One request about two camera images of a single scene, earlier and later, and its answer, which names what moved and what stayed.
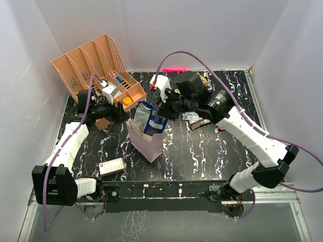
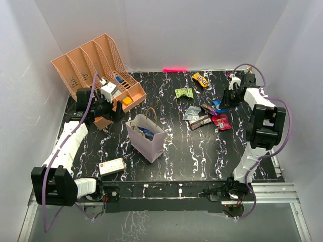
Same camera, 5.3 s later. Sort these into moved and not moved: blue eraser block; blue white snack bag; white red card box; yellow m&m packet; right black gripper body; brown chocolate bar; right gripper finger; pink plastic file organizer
Moved: blue white snack bag; right black gripper body; right gripper finger
Not moved: yellow m&m packet; blue eraser block; pink plastic file organizer; white red card box; brown chocolate bar
